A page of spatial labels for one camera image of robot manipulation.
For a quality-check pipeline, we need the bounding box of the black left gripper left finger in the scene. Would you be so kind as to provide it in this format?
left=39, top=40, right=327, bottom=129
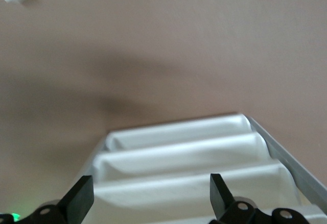
left=17, top=175, right=94, bottom=224

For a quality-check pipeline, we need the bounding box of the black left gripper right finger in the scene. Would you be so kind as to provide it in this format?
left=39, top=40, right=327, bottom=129
left=209, top=173, right=310, bottom=224

